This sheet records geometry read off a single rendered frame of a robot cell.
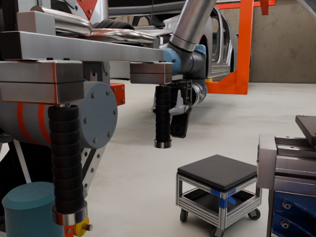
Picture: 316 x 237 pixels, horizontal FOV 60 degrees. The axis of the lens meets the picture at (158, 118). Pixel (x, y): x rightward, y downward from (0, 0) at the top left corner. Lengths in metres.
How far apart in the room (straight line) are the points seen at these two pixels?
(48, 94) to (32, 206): 0.21
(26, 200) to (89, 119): 0.16
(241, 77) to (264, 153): 3.45
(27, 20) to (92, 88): 0.19
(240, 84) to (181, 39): 3.31
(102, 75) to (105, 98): 0.26
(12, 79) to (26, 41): 0.06
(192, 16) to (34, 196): 0.55
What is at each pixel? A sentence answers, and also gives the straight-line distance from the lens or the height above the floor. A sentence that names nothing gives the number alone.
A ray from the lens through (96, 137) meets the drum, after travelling 0.52.
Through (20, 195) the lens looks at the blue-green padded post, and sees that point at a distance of 0.50.
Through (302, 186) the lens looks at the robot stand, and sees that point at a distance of 0.65.
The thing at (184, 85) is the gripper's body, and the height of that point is 0.89.
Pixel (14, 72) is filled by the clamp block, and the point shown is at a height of 0.94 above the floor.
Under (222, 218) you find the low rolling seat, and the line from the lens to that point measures 1.55.
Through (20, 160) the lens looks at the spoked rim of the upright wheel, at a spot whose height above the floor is 0.72.
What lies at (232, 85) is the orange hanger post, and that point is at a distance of 4.06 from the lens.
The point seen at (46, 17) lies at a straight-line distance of 0.36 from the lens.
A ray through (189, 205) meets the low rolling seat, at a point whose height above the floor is 0.14.
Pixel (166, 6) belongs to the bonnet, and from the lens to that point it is 4.11.
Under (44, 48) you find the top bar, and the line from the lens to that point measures 0.35.
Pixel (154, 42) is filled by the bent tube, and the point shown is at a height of 0.99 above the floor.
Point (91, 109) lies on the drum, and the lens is 0.50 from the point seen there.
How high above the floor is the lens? 0.95
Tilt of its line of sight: 11 degrees down
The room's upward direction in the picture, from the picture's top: straight up
